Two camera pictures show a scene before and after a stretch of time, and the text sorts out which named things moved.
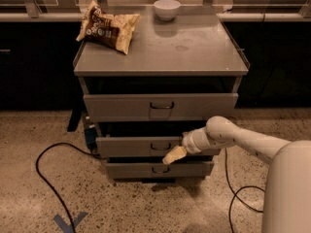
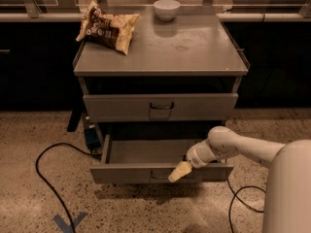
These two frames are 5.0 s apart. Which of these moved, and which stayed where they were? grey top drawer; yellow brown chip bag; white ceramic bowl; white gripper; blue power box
Moved: white gripper
Stayed: white ceramic bowl; blue power box; yellow brown chip bag; grey top drawer
